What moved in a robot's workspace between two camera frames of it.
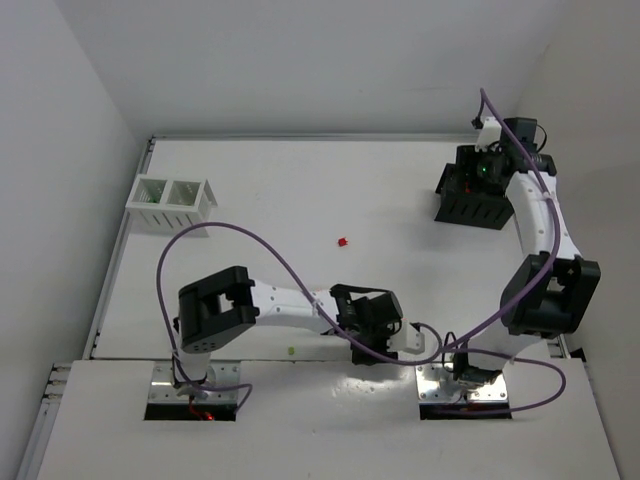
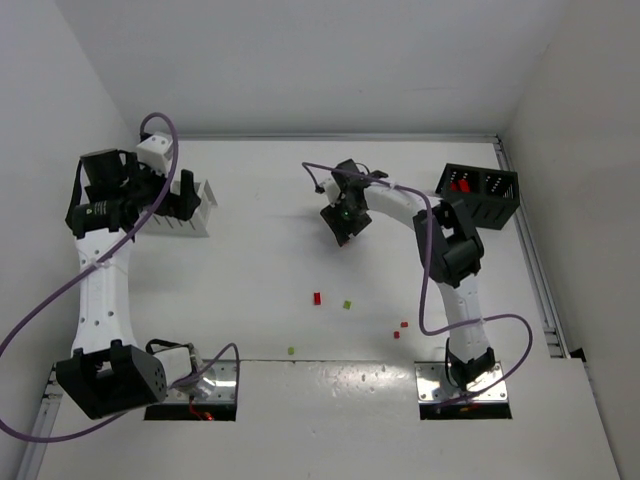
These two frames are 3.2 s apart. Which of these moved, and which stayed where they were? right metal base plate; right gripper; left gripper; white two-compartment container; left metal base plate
Moved: right gripper; left gripper
Stayed: right metal base plate; left metal base plate; white two-compartment container
